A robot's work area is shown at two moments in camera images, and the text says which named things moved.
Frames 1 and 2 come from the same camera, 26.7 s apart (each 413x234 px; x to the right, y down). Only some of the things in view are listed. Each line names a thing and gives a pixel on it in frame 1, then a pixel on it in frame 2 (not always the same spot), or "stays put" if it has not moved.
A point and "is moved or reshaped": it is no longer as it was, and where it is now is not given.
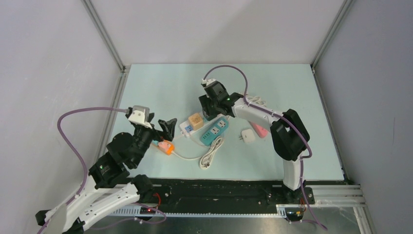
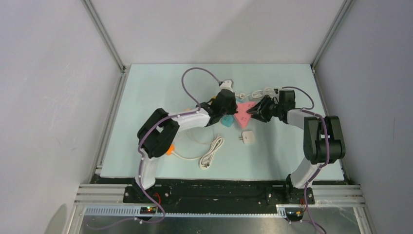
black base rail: x=168 y=193 stays put
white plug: x=248 y=136 stays put
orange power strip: x=172 y=147 stays put
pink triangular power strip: x=261 y=132 is moved or reshaped
